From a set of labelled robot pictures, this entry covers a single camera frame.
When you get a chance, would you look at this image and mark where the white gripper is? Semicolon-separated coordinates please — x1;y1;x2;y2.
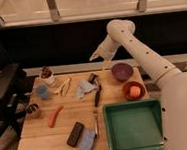
89;35;120;70

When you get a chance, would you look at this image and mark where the blue grey cloth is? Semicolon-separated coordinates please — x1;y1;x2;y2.
76;79;96;99

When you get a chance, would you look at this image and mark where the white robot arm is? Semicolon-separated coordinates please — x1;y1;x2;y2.
89;19;187;150

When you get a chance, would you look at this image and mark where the blue plastic cup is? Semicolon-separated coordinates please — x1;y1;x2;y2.
35;85;51;100

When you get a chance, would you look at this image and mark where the small black cylinder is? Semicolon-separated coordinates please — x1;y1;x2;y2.
88;73;98;84

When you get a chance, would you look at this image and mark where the purple bowl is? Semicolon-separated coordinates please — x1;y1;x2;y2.
111;62;134;82

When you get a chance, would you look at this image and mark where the red bowl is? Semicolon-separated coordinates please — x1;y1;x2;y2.
123;81;145;101

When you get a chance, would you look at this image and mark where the orange ball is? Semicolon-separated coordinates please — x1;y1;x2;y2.
129;86;141;99

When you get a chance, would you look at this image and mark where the green plastic tray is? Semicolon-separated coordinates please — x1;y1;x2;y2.
103;98;164;150

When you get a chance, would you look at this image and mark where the black rectangular block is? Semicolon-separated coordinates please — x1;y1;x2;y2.
67;122;84;147

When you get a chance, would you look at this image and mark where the blue sponge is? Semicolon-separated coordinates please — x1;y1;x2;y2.
78;129;96;150

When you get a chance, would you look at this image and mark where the black equipment stand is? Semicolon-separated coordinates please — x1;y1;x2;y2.
0;61;37;148

